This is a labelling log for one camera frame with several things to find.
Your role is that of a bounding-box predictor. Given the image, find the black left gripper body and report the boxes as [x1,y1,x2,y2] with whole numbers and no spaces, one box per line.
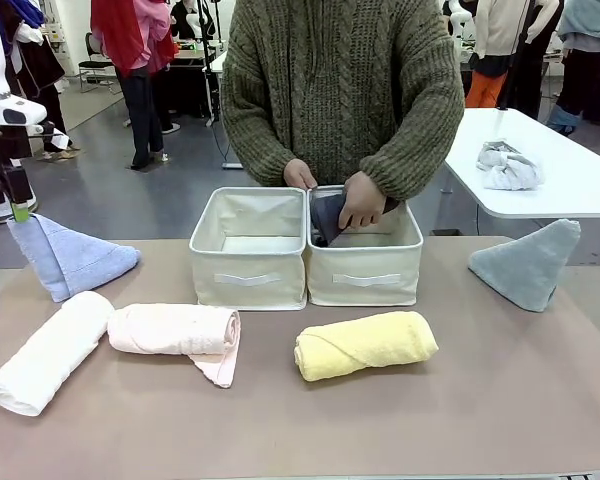
[0,125,34,207]

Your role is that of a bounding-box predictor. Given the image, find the dark grey towel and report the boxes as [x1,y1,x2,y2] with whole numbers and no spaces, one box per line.
[309,191,397,249]

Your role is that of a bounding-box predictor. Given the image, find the cream fabric storage box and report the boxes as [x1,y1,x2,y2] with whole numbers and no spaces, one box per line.
[188,186,309,312]
[305,184,425,308]

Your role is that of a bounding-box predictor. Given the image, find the person's right forearm olive sleeve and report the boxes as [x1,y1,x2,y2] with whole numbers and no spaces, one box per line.
[222,59,309,187]

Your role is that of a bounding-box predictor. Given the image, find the person's left forearm olive sleeve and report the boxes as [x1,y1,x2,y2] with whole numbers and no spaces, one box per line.
[358,94,466,202]

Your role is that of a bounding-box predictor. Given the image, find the person's right hand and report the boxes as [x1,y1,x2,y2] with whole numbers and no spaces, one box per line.
[282,157,319,191]

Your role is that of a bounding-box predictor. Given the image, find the person's left hand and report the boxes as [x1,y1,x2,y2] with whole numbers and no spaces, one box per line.
[337,170,388,232]

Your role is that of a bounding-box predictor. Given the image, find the light blue triangle towel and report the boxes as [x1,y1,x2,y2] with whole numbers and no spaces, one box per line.
[6,211,143,304]

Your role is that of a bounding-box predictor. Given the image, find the mannequin in dark clothes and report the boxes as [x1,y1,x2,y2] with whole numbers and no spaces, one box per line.
[0,0,81,162]

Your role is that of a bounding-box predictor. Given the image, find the white rolled towel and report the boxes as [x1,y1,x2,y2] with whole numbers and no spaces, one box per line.
[0,290,116,418]

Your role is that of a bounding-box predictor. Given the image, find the black office chair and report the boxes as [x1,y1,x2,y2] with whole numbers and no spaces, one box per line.
[77,31,125,95]

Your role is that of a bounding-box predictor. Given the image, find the person with red scarf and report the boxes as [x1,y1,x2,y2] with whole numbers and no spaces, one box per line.
[90,0,180,171]

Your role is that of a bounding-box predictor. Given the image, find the pink rolled towel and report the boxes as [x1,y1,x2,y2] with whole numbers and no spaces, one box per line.
[106,302,243,390]

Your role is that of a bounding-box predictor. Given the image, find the white background desk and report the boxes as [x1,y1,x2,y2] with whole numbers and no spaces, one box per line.
[168,41,228,127]

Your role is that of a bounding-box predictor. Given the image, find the black stand pole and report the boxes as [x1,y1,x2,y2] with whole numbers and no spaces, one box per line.
[198,0,222,128]

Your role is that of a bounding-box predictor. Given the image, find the olive knit sweater torso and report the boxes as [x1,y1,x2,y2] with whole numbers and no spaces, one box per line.
[221,0,466,201]

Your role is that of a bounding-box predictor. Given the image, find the yellow rolled towel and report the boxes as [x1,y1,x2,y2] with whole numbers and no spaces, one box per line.
[293,310,440,383]

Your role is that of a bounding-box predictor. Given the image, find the crumpled light grey cloth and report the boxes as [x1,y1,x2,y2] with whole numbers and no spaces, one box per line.
[475,140,546,192]

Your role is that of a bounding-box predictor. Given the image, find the figure with orange trousers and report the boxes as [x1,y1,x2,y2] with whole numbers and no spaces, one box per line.
[465,0,562,116]

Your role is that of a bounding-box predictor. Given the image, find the grey-green plush towel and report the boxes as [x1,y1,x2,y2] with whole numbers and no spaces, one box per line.
[467,218,583,314]

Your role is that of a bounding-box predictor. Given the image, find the white side table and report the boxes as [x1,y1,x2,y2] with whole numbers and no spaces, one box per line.
[441,107,600,236]

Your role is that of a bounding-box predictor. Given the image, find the figure with blue-grey shawl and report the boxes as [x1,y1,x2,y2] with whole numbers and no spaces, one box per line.
[546,0,600,137]

